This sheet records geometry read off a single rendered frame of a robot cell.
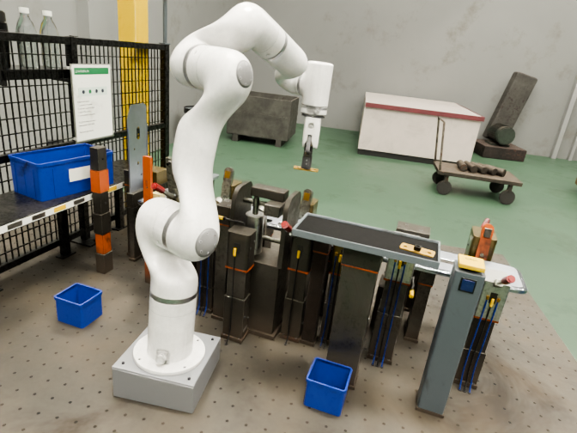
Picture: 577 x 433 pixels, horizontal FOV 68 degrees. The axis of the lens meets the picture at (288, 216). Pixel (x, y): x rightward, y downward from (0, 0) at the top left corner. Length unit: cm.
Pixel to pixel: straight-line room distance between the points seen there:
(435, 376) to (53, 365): 105
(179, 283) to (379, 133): 675
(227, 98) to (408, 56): 921
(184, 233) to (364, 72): 923
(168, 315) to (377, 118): 674
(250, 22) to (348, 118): 911
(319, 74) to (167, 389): 98
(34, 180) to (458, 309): 136
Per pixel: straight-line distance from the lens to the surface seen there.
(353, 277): 114
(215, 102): 98
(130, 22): 228
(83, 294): 161
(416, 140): 771
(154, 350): 121
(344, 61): 1007
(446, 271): 143
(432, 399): 132
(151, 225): 107
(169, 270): 111
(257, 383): 131
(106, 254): 180
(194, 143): 100
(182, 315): 114
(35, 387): 137
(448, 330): 119
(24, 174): 169
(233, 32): 108
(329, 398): 123
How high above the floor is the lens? 159
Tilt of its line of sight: 21 degrees down
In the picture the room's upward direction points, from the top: 6 degrees clockwise
